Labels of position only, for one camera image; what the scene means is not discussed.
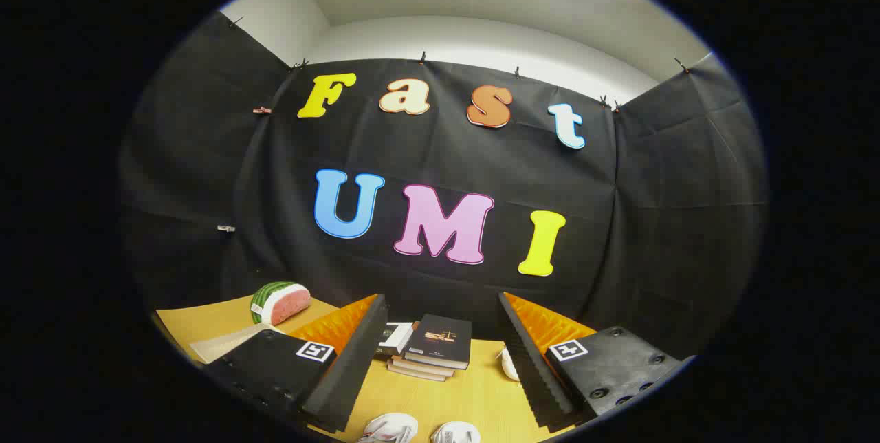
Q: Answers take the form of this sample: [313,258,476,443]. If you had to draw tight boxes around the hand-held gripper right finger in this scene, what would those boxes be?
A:
[498,291,692,431]

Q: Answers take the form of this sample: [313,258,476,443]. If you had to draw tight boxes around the leaning book with white spine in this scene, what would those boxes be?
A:
[375,321,417,356]

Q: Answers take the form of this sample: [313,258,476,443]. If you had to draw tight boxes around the brown cover book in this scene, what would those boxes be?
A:
[391,356,456,378]
[386,363,449,382]

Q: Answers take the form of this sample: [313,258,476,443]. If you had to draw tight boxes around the white canvas shoe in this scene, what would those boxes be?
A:
[356,413,419,443]
[430,421,482,443]

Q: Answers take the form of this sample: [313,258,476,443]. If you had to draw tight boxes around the white plush toy with eyes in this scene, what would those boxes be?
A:
[499,347,522,382]

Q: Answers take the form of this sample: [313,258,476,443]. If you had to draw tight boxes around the watermelon slice plush toy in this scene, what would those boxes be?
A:
[250,281,311,326]

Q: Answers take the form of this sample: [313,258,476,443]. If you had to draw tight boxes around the beige fabric storage box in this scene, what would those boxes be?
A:
[190,323,277,365]

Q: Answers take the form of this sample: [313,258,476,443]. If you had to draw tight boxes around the dark cover book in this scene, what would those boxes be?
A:
[404,314,474,371]

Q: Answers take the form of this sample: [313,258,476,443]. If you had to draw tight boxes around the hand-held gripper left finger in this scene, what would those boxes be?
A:
[203,294,391,434]

